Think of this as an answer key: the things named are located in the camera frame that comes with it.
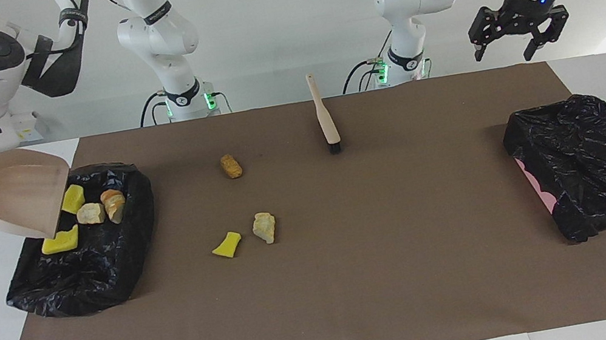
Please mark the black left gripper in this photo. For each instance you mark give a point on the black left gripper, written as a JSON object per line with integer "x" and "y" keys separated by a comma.
{"x": 522, "y": 10}

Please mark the yellow notched sponge piece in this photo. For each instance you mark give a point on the yellow notched sponge piece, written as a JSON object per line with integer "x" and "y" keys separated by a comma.
{"x": 73, "y": 199}

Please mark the green and yellow sponge piece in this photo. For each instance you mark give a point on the green and yellow sponge piece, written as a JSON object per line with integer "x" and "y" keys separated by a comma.
{"x": 61, "y": 241}

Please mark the toy croissant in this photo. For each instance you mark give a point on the toy croissant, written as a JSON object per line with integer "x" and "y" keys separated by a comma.
{"x": 114, "y": 206}

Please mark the beige hand brush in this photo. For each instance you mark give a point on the beige hand brush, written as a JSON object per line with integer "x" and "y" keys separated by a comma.
{"x": 325, "y": 117}

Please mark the brown bread piece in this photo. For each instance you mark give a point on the brown bread piece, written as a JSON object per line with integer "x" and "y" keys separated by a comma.
{"x": 230, "y": 167}

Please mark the small yellow sponge wedge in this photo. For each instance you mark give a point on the small yellow sponge wedge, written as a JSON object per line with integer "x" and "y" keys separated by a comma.
{"x": 227, "y": 246}

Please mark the black bag lined pink bin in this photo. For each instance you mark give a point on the black bag lined pink bin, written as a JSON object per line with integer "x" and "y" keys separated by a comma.
{"x": 591, "y": 165}

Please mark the white boxes with yellow labels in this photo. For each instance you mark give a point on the white boxes with yellow labels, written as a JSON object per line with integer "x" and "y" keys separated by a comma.
{"x": 22, "y": 128}

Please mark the brown paper table mat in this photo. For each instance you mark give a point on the brown paper table mat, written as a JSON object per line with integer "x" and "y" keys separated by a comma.
{"x": 329, "y": 325}

